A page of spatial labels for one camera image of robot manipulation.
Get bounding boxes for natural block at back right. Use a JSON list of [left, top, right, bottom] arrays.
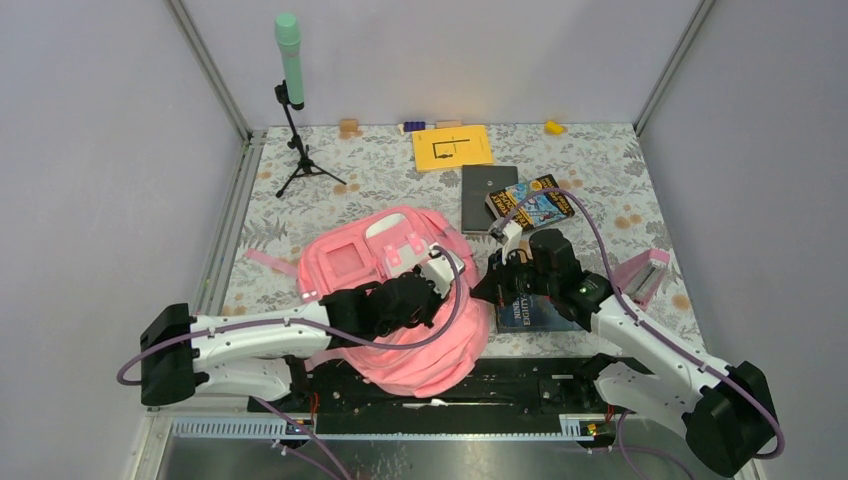
[[435, 120, 462, 129]]

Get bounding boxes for natural block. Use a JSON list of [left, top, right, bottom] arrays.
[[338, 119, 361, 139], [435, 120, 462, 129]]

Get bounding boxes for green microphone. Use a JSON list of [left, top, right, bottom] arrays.
[[274, 13, 305, 110]]

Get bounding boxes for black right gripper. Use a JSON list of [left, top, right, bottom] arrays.
[[472, 245, 558, 307]]

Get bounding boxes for black microphone tripod stand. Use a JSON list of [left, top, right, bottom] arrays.
[[274, 80, 347, 199]]

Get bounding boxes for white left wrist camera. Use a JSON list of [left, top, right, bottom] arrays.
[[419, 244, 465, 298]]

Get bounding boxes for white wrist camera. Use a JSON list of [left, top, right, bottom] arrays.
[[489, 219, 523, 264], [419, 244, 465, 298]]

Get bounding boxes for purple block at back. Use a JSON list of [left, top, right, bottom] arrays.
[[403, 121, 427, 132]]

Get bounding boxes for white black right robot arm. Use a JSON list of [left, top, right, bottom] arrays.
[[471, 222, 784, 478]]

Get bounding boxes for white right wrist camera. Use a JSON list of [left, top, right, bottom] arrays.
[[489, 219, 523, 264]]

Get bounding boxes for Nineteen Eighty-Four blue book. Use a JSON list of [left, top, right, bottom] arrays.
[[496, 295, 582, 333]]

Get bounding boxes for yellow block at back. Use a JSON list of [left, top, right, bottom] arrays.
[[543, 121, 567, 136]]

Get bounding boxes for grey slotted cable duct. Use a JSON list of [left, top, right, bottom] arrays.
[[171, 411, 603, 442]]

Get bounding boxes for floral table mat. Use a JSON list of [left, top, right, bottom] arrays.
[[218, 122, 710, 360]]

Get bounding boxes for pink student backpack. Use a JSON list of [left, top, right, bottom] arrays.
[[244, 206, 490, 397]]

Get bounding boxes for yellow book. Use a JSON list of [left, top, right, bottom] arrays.
[[411, 125, 494, 172]]

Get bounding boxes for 169-Storey Treehouse book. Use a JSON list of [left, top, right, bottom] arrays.
[[485, 174, 575, 232]]

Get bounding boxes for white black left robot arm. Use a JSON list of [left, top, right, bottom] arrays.
[[140, 265, 455, 411]]

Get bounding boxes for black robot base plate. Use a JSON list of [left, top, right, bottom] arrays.
[[248, 357, 610, 420]]

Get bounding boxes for black tablet case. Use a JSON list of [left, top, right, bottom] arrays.
[[460, 165, 518, 234]]

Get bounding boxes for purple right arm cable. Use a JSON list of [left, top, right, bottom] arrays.
[[491, 187, 787, 480]]

